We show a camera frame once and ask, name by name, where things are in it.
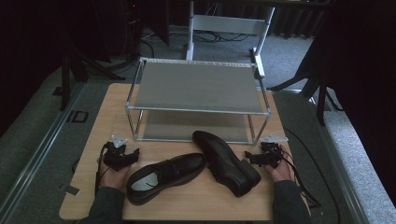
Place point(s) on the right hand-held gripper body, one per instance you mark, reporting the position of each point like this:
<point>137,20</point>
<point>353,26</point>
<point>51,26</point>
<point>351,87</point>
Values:
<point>271,154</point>

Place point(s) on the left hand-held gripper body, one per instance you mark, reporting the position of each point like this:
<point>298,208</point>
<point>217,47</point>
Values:
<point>113,155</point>

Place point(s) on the black leather shoe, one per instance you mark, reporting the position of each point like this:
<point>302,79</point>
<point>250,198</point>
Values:
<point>168,175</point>
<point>224,161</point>

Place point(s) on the grey metal shoe rack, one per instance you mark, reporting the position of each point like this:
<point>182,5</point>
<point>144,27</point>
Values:
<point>199,87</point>

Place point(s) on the person's right hand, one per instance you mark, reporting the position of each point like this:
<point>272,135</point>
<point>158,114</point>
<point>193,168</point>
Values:
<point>280,172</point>

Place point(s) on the person's left hand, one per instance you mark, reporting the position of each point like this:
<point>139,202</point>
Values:
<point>113,178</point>

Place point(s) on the black tape rectangle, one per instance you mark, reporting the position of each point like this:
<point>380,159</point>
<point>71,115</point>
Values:
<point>77,116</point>

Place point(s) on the grey tape strip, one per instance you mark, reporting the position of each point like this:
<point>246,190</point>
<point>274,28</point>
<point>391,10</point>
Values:
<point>70,189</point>

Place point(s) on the black tripod stand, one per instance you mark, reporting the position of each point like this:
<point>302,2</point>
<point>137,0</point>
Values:
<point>320,90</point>
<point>67,77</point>

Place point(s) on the dark curtain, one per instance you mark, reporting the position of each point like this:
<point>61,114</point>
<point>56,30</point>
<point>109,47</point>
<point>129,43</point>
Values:
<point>25,46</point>
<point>367,77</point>

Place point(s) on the white metal stand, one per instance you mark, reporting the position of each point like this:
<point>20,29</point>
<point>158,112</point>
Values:
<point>229,24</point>

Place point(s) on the metal floor rail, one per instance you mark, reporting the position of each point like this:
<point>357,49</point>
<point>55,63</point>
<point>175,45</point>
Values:
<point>40,149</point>
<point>339,174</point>

